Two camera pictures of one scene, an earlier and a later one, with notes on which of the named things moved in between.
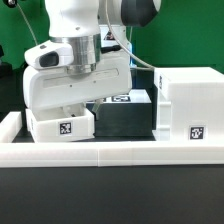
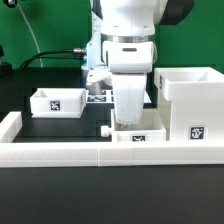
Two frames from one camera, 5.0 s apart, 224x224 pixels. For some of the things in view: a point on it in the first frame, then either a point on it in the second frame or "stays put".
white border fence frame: (16, 153) stays put
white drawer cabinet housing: (190, 104) stays put
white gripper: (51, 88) → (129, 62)
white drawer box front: (60, 123) → (152, 128)
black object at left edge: (6, 69) stays put
